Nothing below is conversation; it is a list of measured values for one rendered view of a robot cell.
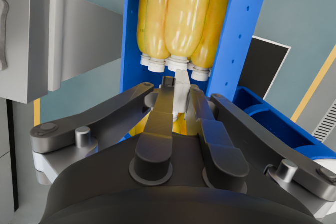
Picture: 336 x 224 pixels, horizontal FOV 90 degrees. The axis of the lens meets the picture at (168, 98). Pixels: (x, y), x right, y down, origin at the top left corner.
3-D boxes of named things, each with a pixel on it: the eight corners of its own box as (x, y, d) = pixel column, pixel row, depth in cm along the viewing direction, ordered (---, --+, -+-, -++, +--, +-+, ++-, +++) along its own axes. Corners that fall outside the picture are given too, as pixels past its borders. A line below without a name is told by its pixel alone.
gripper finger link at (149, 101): (170, 112, 15) (137, 106, 15) (172, 93, 19) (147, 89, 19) (173, 96, 14) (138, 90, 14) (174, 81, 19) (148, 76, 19)
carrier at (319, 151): (259, 91, 140) (227, 81, 138) (377, 169, 58) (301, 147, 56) (244, 120, 150) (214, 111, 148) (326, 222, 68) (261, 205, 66)
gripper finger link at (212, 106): (190, 98, 14) (225, 104, 14) (187, 82, 19) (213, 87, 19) (186, 114, 15) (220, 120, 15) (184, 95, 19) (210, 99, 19)
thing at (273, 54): (171, 166, 190) (171, 177, 176) (221, 28, 138) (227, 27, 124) (215, 177, 193) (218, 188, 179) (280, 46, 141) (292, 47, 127)
